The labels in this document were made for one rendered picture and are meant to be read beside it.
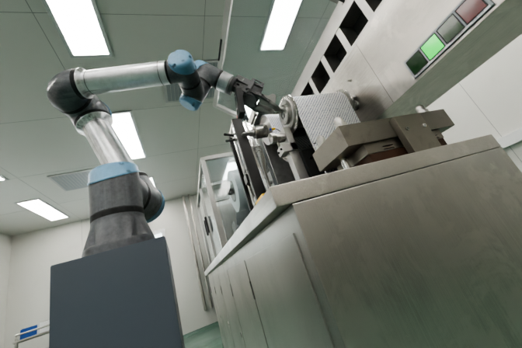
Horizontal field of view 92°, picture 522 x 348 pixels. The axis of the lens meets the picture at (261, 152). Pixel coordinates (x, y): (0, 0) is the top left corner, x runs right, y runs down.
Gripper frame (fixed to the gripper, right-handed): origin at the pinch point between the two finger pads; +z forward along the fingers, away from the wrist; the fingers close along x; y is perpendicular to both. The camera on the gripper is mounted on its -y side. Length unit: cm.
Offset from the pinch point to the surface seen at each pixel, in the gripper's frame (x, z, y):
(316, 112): -6.7, 13.3, 2.2
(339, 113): -6.7, 21.6, 7.0
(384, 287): -32, 28, -52
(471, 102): 80, 186, 198
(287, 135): 0.7, 7.6, -7.3
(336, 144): -22.7, 17.7, -21.1
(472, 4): -49, 33, 17
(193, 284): 550, 3, -53
